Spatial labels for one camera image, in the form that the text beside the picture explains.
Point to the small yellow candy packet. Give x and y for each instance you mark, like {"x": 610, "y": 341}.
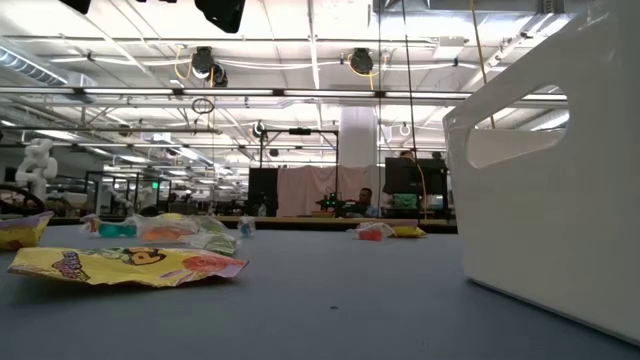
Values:
{"x": 172, "y": 216}

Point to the large yellow pink candy packet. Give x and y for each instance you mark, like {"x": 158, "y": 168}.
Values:
{"x": 125, "y": 265}

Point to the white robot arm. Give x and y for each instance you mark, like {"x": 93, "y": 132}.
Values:
{"x": 35, "y": 167}

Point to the green candy clear wrapper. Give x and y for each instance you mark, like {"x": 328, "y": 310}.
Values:
{"x": 215, "y": 242}
{"x": 210, "y": 223}

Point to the blue candy clear wrapper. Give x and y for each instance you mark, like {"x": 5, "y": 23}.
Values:
{"x": 245, "y": 227}

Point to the orange candy clear wrapper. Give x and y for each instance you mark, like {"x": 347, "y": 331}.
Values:
{"x": 165, "y": 232}

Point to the teal candy clear wrapper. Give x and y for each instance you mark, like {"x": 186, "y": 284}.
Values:
{"x": 116, "y": 229}

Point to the red candy clear wrapper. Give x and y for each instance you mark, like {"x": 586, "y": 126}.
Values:
{"x": 371, "y": 234}

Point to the long light strip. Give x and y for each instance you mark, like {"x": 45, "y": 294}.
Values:
{"x": 125, "y": 92}

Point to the pink cloth curtain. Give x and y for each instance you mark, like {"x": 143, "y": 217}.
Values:
{"x": 310, "y": 187}

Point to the black device green lights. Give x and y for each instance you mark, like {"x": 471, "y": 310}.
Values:
{"x": 330, "y": 202}

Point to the person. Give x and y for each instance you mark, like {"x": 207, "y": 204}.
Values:
{"x": 366, "y": 197}
{"x": 404, "y": 201}

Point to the wide black monitor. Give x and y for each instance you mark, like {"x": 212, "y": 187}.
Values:
{"x": 400, "y": 175}

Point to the white plastic bin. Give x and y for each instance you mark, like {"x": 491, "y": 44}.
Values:
{"x": 550, "y": 225}

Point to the gray ventilation duct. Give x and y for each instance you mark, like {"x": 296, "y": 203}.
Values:
{"x": 30, "y": 67}

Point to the black camera stand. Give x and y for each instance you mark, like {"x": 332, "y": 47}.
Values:
{"x": 300, "y": 131}

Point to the black framed enclosure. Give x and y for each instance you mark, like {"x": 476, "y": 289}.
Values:
{"x": 127, "y": 175}

